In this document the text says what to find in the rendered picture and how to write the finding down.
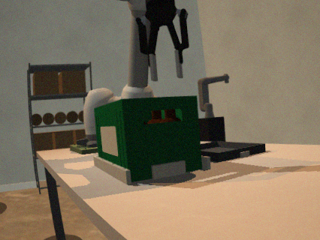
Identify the dark green crate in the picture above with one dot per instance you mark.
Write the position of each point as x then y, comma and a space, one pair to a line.
124, 140

